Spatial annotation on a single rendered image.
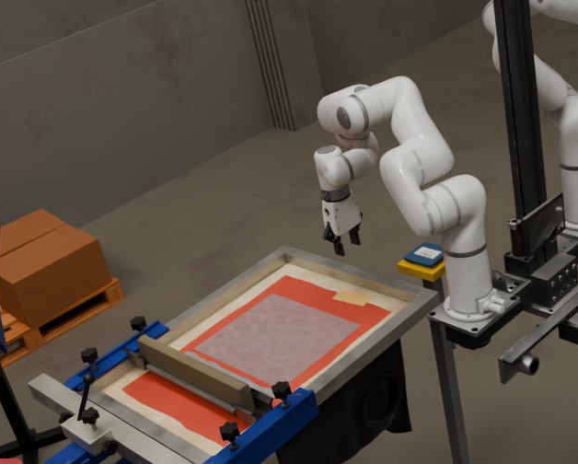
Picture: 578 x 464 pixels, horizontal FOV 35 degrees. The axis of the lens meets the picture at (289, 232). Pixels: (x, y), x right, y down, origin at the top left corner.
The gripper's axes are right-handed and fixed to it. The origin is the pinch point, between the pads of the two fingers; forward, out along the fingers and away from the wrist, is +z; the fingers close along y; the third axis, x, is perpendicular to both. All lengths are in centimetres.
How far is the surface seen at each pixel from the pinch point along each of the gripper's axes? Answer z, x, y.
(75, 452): 4, -1, -92
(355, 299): 12.1, -6.6, -7.1
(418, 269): 12.3, -12.1, 13.3
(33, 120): 28, 318, 70
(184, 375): 6, 2, -59
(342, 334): 12.3, -14.5, -21.0
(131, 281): 103, 232, 52
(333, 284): 11.9, 4.4, -4.3
